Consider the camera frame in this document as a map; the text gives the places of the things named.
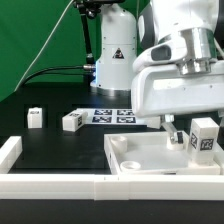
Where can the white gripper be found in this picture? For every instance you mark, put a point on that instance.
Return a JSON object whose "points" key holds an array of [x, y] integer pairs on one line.
{"points": [[162, 90]]}

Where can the white square tabletop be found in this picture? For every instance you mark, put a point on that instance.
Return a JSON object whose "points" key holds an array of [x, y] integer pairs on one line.
{"points": [[152, 153]]}

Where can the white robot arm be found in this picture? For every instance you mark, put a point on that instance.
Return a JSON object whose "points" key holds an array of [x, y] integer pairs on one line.
{"points": [[199, 22]]}

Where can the marker sheet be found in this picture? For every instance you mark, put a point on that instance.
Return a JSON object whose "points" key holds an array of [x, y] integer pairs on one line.
{"points": [[106, 116]]}

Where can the white U-shaped fence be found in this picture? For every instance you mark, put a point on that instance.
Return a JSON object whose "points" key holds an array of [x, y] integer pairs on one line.
{"points": [[101, 187]]}

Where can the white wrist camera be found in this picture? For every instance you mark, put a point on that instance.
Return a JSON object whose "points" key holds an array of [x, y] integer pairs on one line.
{"points": [[170, 51]]}

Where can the black camera stand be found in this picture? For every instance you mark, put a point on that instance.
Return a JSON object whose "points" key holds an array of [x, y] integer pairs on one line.
{"points": [[89, 9]]}

